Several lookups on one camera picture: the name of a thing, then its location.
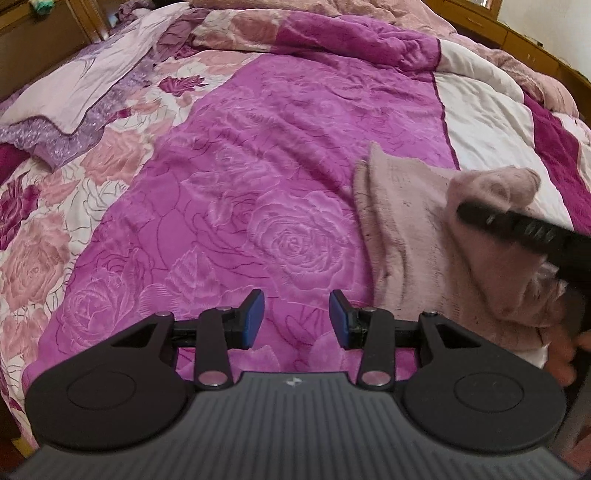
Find magenta floral patchwork quilt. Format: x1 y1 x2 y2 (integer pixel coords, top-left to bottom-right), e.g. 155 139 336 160
0 9 591 416

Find low wooden cabinet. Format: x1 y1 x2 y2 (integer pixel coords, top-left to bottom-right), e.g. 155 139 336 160
425 0 591 112

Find person's right hand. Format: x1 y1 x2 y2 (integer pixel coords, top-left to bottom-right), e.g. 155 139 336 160
547 323 591 389

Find dark magenta blanket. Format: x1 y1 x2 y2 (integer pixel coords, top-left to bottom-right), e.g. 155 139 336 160
0 142 29 172

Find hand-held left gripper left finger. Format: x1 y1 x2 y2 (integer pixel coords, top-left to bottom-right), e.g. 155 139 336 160
111 290 265 389

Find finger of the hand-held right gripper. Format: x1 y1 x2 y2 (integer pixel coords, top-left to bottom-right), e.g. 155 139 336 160
456 198 527 243

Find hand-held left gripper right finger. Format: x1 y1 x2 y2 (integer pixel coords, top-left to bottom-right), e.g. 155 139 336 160
329 290 485 389

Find pink fluffy blanket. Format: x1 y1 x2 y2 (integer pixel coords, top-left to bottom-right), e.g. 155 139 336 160
187 0 580 116

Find dusty pink knitted scarf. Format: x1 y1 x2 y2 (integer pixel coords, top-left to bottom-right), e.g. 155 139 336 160
353 142 571 352

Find lilac floral pillow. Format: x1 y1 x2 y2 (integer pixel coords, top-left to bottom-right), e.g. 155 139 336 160
0 4 192 169

